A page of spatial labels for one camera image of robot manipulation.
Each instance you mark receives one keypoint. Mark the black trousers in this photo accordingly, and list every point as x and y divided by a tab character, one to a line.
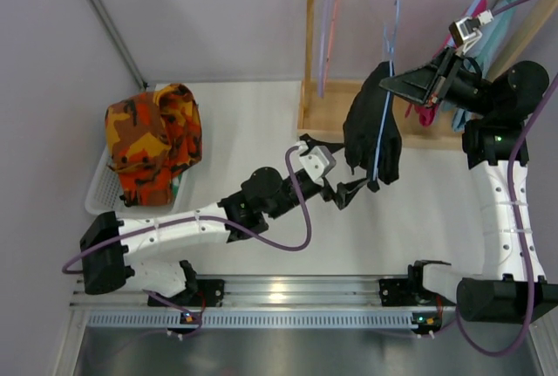
372	140

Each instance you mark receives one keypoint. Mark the light blue hanger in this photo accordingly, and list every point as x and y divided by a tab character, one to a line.
387	145

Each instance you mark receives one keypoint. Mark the grey slotted cable duct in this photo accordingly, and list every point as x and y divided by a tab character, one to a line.
389	320

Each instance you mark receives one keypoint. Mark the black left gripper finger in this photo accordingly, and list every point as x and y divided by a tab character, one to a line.
311	143
347	191

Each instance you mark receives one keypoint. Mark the aluminium mounting rail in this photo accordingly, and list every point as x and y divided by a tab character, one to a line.
313	292

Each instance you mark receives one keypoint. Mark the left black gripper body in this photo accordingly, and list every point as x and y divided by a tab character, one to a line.
328	193

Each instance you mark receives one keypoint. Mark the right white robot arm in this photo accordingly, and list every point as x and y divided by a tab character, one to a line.
512	287

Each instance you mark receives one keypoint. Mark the aluminium corner profile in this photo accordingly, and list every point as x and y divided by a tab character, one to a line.
118	43

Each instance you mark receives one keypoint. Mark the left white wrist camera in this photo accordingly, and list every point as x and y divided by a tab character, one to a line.
317	161

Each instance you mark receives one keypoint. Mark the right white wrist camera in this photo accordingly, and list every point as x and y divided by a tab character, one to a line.
466	32

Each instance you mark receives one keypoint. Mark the white plastic basket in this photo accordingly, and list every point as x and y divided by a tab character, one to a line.
131	188

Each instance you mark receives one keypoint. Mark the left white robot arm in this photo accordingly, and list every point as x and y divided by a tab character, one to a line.
132	253

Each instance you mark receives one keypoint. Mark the magenta trousers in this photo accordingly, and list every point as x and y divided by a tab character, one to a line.
426	116

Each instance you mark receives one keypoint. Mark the orange camouflage trousers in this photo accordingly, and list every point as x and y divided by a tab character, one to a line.
157	140

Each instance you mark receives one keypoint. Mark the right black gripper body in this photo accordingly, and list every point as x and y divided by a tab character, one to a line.
444	78

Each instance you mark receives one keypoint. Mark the light blue trousers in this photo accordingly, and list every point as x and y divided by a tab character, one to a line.
484	52

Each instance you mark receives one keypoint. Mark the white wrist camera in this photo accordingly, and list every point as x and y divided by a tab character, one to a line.
317	161
466	32

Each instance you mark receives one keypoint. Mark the wooden clothes rack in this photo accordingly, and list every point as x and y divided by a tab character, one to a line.
323	117

